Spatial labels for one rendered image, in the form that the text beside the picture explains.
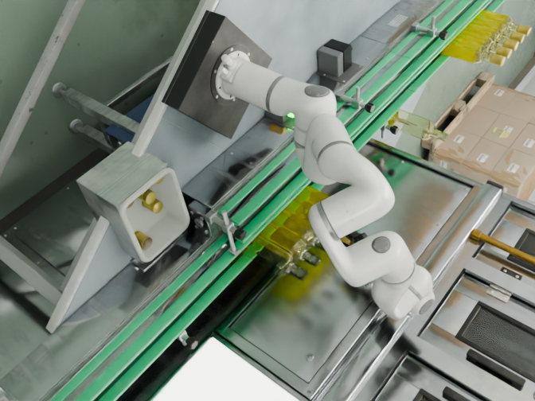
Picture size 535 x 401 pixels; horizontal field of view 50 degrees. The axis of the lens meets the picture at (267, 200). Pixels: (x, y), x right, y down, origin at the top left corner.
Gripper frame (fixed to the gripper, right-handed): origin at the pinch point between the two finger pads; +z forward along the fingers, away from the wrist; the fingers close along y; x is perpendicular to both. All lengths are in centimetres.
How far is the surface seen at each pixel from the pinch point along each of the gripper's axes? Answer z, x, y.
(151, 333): 7, 59, 3
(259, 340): -3.0, 35.1, -13.4
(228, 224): 13.8, 29.3, 15.7
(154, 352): 6, 60, -4
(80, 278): 26, 67, 12
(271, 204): 20.2, 12.2, 6.0
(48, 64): 89, 43, 34
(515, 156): 121, -296, -231
